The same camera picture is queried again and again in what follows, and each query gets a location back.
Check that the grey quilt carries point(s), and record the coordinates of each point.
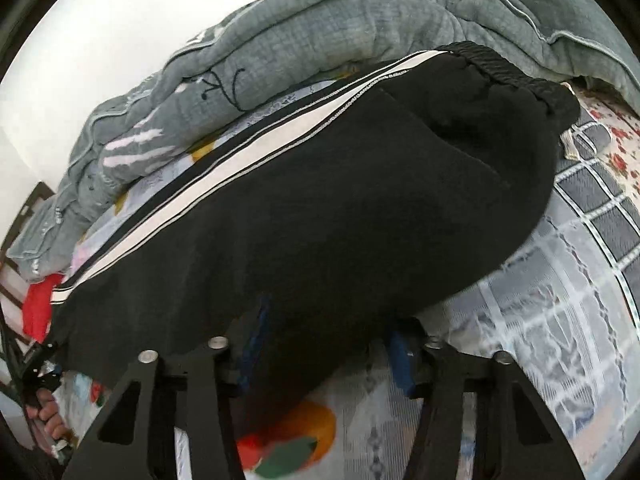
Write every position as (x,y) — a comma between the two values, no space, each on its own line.
(310,35)

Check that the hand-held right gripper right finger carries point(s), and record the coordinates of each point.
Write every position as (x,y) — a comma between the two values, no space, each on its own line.
(400,365)

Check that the black pants with white stripe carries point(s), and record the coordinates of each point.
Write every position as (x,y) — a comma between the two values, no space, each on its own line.
(325,210)

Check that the person's left hand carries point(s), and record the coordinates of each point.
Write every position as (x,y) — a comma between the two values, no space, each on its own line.
(47,416)

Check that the fruit print bedsheet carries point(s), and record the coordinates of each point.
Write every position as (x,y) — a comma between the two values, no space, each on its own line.
(550,310)

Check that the red cloth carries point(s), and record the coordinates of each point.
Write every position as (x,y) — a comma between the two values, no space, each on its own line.
(40,305)

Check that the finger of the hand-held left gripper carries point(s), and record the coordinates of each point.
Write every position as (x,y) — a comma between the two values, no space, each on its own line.
(37,365)

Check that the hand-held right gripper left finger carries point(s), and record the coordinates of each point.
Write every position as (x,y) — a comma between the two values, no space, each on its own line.
(251,355)

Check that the floral pillow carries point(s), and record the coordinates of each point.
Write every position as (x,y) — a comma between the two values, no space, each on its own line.
(617,140)

